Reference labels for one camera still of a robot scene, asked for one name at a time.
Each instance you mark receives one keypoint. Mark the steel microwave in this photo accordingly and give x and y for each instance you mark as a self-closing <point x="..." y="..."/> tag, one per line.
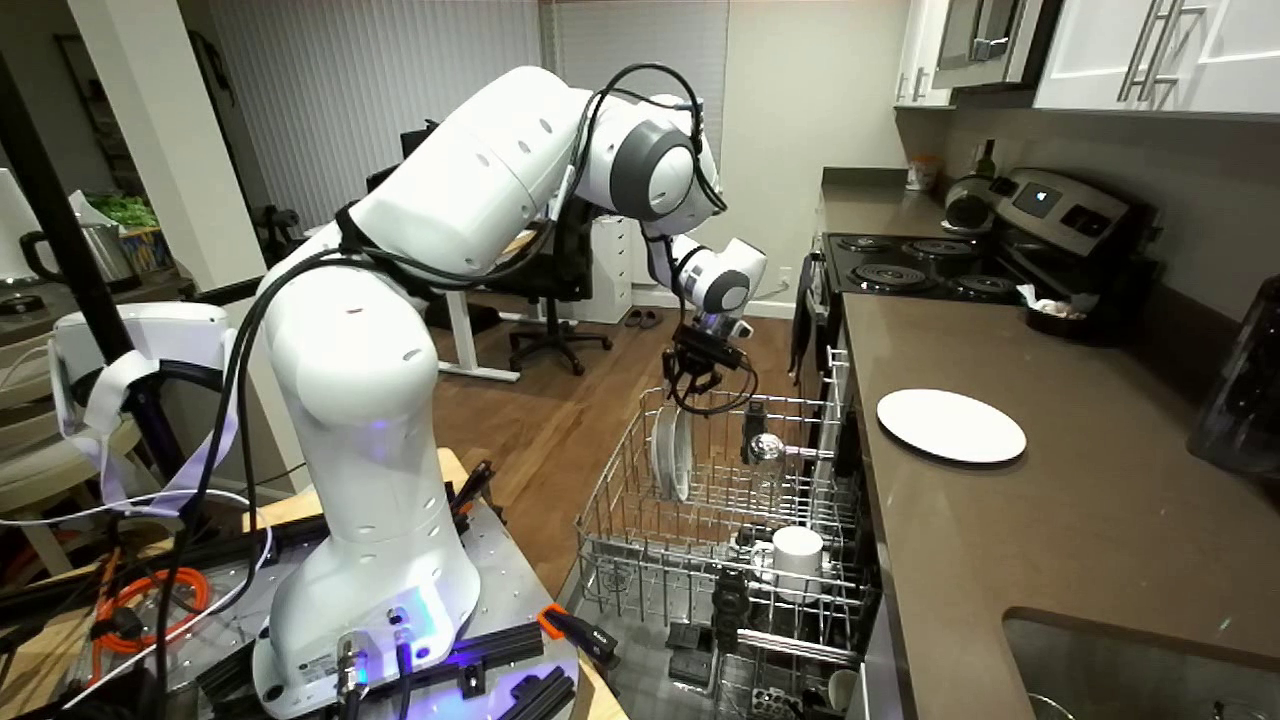
<point x="987" y="40"/>

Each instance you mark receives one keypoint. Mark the orange and black clamp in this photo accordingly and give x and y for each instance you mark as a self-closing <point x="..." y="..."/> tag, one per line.
<point x="587" y="634"/>

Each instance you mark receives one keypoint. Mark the wooden top desk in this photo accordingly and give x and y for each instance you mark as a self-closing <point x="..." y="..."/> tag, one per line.
<point x="465" y="335"/>

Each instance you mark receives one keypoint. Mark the white drawer cabinet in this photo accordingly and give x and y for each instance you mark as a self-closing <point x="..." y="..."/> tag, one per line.
<point x="618" y="272"/>

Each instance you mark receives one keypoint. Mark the metal robot table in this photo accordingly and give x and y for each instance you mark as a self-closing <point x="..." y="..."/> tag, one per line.
<point x="513" y="573"/>

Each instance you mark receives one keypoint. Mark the dark cutlery basket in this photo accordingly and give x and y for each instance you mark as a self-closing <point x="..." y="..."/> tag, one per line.
<point x="725" y="605"/>

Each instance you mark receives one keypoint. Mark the black and steel stove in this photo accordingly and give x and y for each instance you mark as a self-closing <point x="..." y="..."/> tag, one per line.
<point x="923" y="266"/>

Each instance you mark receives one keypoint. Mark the clear drinking glass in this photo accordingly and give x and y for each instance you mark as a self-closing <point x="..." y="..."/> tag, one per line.
<point x="766" y="451"/>

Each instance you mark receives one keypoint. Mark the black stand pole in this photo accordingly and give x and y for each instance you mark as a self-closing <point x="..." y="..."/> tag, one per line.
<point x="66" y="253"/>

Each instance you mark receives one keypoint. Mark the white upper cabinet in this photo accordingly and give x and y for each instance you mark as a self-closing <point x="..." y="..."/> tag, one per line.
<point x="923" y="52"/>
<point x="1202" y="52"/>

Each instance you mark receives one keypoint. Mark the white mug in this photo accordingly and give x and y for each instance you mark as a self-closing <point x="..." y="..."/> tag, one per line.
<point x="799" y="551"/>

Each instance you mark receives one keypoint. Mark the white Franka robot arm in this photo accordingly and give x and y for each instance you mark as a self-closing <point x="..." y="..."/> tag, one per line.
<point x="362" y="442"/>

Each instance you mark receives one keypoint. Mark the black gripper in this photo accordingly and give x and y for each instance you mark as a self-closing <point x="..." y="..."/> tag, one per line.
<point x="707" y="344"/>

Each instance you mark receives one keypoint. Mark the green leafy item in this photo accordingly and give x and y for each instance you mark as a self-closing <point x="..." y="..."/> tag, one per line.
<point x="123" y="215"/>

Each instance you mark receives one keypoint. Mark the black computer monitor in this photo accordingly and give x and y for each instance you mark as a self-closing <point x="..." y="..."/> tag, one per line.
<point x="417" y="146"/>

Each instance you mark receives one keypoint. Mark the black office chair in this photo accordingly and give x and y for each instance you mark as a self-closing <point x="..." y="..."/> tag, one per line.
<point x="561" y="272"/>

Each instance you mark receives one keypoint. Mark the steel kitchen sink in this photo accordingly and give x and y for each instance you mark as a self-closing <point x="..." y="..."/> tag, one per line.
<point x="1133" y="673"/>

